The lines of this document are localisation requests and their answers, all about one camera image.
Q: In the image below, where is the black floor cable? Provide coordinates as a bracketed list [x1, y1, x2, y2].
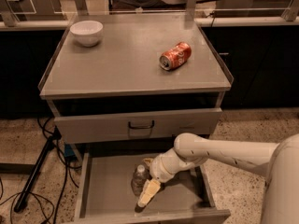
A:
[0, 117, 82, 224]

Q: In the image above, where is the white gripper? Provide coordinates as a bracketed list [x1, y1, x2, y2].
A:
[137, 154, 177, 207]

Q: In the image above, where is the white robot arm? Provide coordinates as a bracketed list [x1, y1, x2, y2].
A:
[137, 133, 299, 224]

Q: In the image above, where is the grey top drawer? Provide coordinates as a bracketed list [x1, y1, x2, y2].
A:
[55, 108, 222, 144]

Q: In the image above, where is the black metal stand leg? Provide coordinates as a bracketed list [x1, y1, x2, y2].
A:
[13, 128, 61, 213]

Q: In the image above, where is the clear plastic water bottle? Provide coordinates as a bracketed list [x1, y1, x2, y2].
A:
[131, 164, 150, 197]

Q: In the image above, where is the black drawer handle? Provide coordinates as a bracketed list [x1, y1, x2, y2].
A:
[128, 120, 155, 130]

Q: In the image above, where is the grey drawer cabinet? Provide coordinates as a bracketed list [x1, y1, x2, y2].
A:
[37, 12, 235, 161]

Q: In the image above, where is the grey open middle drawer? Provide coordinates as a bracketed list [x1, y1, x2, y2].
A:
[74, 148, 230, 224]

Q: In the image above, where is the white ceramic bowl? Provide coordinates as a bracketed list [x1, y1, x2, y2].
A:
[70, 21, 104, 47]

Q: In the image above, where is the clear acrylic barrier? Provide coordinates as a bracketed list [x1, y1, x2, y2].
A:
[0, 0, 74, 26]

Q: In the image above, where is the red soda can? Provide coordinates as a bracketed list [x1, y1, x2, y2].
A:
[159, 42, 192, 71]

